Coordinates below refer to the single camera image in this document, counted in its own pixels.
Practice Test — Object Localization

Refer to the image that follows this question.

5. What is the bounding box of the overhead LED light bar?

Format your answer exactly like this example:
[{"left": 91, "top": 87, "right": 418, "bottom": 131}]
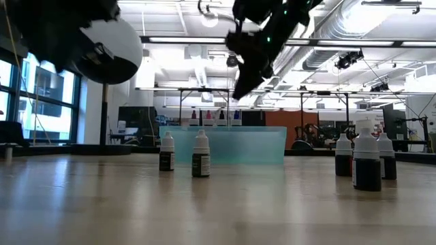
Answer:
[{"left": 140, "top": 35, "right": 436, "bottom": 48}]

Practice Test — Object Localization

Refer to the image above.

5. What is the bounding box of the orange partition wall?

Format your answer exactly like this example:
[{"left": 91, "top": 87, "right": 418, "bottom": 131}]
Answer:
[{"left": 265, "top": 110, "right": 320, "bottom": 150}]

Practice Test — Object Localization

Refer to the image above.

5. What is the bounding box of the black background rig frame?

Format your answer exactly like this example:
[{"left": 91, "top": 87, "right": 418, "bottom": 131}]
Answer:
[
  {"left": 178, "top": 87, "right": 230, "bottom": 127},
  {"left": 299, "top": 90, "right": 350, "bottom": 137}
]

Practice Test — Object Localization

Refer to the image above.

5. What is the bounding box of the silver ventilation duct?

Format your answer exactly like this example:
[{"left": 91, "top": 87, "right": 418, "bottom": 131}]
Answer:
[{"left": 299, "top": 0, "right": 365, "bottom": 71}]

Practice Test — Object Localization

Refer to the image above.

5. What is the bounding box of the black ceiling-hung camera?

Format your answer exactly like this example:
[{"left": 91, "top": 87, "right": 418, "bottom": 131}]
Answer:
[{"left": 335, "top": 50, "right": 364, "bottom": 71}]

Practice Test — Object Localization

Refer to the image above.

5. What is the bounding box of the pink food coloring bottle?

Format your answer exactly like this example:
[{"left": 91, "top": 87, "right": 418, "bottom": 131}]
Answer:
[{"left": 203, "top": 109, "right": 215, "bottom": 127}]

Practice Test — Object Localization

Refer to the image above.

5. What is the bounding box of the white ring light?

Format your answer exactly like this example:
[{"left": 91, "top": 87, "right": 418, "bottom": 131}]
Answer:
[{"left": 200, "top": 8, "right": 219, "bottom": 29}]

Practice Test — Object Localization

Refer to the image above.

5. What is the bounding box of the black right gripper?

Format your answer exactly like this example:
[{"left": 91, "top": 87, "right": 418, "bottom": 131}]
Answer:
[{"left": 226, "top": 30, "right": 275, "bottom": 101}]

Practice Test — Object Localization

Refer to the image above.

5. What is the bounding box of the blue food coloring bottle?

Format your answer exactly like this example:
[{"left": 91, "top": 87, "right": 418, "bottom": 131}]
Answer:
[{"left": 231, "top": 109, "right": 243, "bottom": 127}]

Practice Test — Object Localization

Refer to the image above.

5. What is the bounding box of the translucent green plastic tray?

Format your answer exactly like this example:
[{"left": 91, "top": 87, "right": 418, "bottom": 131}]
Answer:
[{"left": 159, "top": 125, "right": 287, "bottom": 166}]

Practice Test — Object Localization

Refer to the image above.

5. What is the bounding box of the small white-capped dropper bottle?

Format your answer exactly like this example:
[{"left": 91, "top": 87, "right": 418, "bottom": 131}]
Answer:
[
  {"left": 352, "top": 127, "right": 383, "bottom": 192},
  {"left": 334, "top": 133, "right": 354, "bottom": 177},
  {"left": 159, "top": 131, "right": 176, "bottom": 172},
  {"left": 191, "top": 129, "right": 211, "bottom": 178},
  {"left": 376, "top": 132, "right": 398, "bottom": 180}
]

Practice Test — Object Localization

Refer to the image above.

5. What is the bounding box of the large window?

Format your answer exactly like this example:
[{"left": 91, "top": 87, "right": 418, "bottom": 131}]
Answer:
[{"left": 0, "top": 50, "right": 82, "bottom": 144}]

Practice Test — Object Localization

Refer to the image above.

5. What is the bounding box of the black monitor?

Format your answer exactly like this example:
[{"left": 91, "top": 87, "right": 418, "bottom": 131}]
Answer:
[{"left": 118, "top": 106, "right": 158, "bottom": 137}]

